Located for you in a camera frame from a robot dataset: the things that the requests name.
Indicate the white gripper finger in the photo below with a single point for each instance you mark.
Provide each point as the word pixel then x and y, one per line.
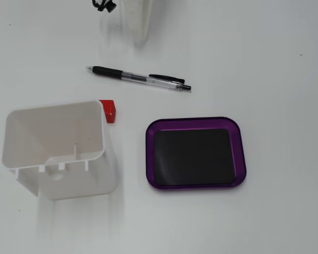
pixel 139 21

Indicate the black clear retractable pen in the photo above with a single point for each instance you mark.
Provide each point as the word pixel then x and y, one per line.
pixel 108 71

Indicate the white plastic pen holder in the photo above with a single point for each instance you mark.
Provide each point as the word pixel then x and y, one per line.
pixel 77 185

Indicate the red cube block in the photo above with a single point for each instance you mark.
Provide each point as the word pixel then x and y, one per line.
pixel 110 109

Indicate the purple tray black mat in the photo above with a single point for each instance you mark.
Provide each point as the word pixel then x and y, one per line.
pixel 150 132

